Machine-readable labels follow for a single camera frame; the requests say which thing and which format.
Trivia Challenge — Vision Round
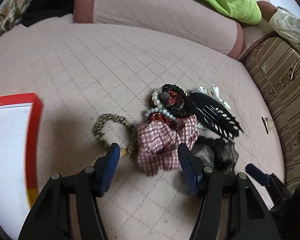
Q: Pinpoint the small gold hair clip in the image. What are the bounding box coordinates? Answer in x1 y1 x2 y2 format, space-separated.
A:
261 116 275 134

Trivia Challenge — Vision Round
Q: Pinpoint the red dotted scrunchie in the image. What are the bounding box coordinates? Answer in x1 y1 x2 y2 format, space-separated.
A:
145 84 189 129

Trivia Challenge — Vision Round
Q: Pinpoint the white dotted scrunchie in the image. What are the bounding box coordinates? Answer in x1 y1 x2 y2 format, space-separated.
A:
196 84 231 112

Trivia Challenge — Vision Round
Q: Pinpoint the gold black beaded bracelet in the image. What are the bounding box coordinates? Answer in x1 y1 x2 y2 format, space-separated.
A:
92 113 138 158

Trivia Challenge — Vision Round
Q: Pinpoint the pale blue bead bracelet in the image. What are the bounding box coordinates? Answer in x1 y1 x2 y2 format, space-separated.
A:
144 106 177 121

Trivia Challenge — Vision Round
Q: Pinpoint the cream white garment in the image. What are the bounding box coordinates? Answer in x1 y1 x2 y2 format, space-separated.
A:
269 7 300 51

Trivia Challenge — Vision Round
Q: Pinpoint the red shallow box tray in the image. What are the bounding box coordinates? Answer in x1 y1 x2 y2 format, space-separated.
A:
0 93 43 239

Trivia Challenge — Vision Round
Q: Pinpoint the black hair comb clip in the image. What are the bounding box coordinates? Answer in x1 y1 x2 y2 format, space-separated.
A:
184 91 244 142

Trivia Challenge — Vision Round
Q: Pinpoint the red white plaid scrunchie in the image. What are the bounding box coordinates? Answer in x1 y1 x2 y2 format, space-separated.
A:
137 115 199 176

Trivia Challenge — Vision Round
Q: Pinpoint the pink quilted bolster pillow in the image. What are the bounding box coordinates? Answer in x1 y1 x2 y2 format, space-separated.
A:
73 0 244 59

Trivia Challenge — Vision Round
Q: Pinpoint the grey furry scrunchie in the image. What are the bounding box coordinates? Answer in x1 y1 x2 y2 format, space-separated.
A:
191 137 239 175

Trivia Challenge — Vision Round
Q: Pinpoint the leaf patterned cloth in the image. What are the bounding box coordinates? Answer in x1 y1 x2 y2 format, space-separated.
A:
0 0 32 37

